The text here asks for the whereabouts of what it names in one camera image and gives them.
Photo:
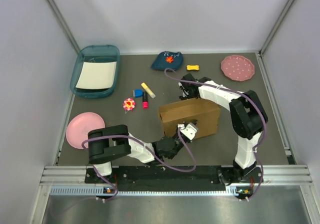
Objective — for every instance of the white paper sheet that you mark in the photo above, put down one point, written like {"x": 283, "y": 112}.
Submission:
{"x": 96, "y": 76}

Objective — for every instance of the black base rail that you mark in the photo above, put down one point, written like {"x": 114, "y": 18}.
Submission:
{"x": 160, "y": 178}

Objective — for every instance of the yellow bone sponge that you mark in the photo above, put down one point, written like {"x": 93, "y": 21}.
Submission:
{"x": 193, "y": 67}

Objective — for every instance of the teal plastic bin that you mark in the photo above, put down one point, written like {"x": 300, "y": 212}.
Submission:
{"x": 95, "y": 54}

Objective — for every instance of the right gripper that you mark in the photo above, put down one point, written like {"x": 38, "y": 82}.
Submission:
{"x": 184, "y": 97}

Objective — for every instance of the blue small eraser block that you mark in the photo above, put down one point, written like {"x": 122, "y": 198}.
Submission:
{"x": 137, "y": 93}

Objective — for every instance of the aluminium frame profile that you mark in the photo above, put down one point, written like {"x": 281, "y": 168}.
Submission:
{"x": 79, "y": 180}

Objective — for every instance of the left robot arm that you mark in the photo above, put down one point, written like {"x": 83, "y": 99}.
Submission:
{"x": 111, "y": 143}

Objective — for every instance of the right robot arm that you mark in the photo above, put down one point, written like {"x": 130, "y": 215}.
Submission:
{"x": 247, "y": 115}

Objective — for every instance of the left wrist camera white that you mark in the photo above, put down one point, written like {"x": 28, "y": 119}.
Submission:
{"x": 187, "y": 131}

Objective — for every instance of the pink flower charm left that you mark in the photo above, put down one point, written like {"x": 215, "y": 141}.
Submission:
{"x": 128, "y": 105}

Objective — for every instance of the black pink highlighter marker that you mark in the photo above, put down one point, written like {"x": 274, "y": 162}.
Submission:
{"x": 145, "y": 103}

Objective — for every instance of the plain pink plate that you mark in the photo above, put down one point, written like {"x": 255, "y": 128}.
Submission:
{"x": 79, "y": 127}

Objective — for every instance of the pink dotted plate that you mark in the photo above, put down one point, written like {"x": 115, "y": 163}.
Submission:
{"x": 237, "y": 68}

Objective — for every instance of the yellow pink marker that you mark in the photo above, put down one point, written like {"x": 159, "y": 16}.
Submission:
{"x": 148, "y": 90}

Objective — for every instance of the brown cardboard box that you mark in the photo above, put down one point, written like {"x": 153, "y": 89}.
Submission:
{"x": 206, "y": 113}

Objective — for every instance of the dark blue fish dish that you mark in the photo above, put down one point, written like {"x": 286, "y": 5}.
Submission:
{"x": 166, "y": 59}

